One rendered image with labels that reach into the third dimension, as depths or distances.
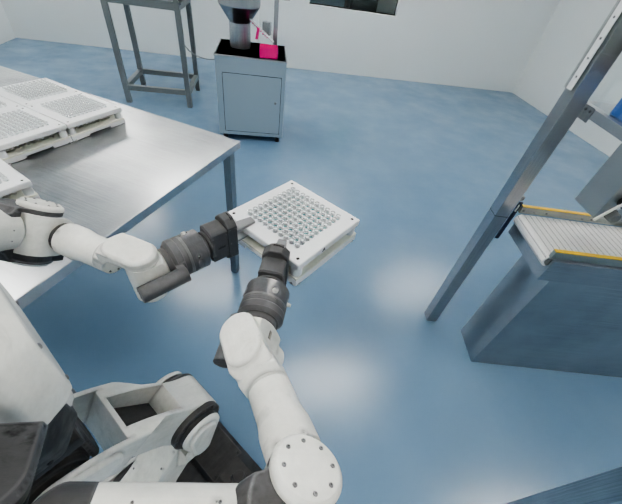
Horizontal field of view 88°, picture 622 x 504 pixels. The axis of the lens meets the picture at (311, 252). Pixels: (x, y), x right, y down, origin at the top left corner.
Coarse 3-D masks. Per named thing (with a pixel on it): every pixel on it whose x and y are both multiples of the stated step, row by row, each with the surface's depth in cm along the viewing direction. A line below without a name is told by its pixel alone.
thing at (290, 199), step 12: (276, 204) 83; (288, 204) 84; (300, 204) 85; (312, 204) 85; (264, 216) 79; (276, 216) 79; (288, 216) 81; (300, 216) 81; (312, 216) 81; (324, 216) 82; (288, 228) 78; (300, 228) 78; (312, 228) 78
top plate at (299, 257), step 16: (272, 192) 88; (304, 192) 90; (240, 208) 81; (336, 208) 87; (256, 224) 78; (288, 224) 79; (336, 224) 82; (352, 224) 83; (256, 240) 76; (272, 240) 74; (288, 240) 75; (320, 240) 76; (336, 240) 79; (304, 256) 72
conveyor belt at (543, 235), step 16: (528, 224) 131; (544, 224) 132; (560, 224) 134; (576, 224) 135; (592, 224) 137; (528, 240) 128; (544, 240) 124; (560, 240) 126; (576, 240) 127; (592, 240) 128; (608, 240) 130; (544, 256) 119
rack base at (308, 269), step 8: (248, 240) 80; (344, 240) 85; (256, 248) 78; (328, 248) 82; (336, 248) 82; (320, 256) 79; (328, 256) 81; (312, 264) 77; (320, 264) 79; (288, 272) 74; (304, 272) 75; (312, 272) 78; (288, 280) 75; (296, 280) 73
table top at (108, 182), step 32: (96, 96) 162; (128, 128) 142; (160, 128) 146; (192, 128) 150; (32, 160) 117; (64, 160) 119; (96, 160) 122; (128, 160) 124; (160, 160) 127; (192, 160) 130; (64, 192) 106; (96, 192) 108; (128, 192) 110; (160, 192) 112; (96, 224) 97; (128, 224) 101; (32, 288) 79
